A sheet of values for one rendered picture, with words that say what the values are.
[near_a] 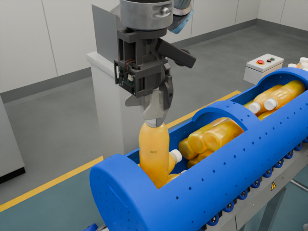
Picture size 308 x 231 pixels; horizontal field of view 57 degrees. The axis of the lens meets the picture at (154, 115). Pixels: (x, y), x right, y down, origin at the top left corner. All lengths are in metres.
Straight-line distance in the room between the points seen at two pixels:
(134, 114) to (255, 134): 0.88
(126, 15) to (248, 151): 0.52
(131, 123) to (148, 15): 1.19
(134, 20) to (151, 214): 0.39
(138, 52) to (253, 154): 0.48
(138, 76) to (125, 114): 1.06
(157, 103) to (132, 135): 1.11
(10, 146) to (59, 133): 0.68
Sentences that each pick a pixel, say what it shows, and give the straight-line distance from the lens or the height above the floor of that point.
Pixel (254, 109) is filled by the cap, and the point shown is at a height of 1.12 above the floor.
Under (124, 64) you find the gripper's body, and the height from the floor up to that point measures 1.49.
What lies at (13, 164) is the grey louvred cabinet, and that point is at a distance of 2.46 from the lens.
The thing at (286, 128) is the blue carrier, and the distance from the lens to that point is 0.98.
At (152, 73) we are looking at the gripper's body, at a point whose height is 1.48.
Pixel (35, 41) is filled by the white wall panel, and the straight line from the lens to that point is 3.48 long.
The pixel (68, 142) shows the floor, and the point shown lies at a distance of 2.78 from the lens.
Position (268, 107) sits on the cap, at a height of 1.15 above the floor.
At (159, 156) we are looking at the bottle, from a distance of 0.65.
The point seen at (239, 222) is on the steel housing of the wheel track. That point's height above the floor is 0.86.
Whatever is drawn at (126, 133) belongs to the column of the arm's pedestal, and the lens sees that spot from 1.62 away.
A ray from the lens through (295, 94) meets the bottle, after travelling 1.18.
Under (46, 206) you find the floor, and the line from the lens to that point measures 2.29.
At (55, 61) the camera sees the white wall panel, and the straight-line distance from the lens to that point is 3.62.
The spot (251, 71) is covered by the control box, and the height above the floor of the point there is 1.06.
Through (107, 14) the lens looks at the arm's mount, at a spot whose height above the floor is 1.34.
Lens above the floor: 1.70
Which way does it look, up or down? 34 degrees down
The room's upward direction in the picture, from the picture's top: straight up
